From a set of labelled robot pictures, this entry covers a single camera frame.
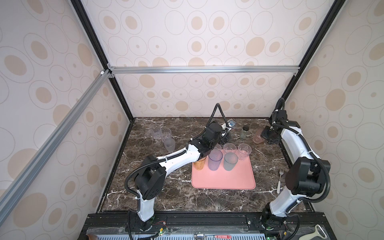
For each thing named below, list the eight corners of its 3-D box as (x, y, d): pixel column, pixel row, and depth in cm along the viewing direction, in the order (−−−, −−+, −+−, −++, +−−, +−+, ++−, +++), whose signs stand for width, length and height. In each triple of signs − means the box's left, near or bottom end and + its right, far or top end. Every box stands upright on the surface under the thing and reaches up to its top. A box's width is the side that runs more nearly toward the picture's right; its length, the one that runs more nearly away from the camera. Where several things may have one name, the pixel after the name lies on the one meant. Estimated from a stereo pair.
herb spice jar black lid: (240, 139, 109) (244, 130, 101) (239, 134, 112) (242, 125, 104) (246, 139, 109) (250, 130, 101) (244, 134, 112) (248, 125, 104)
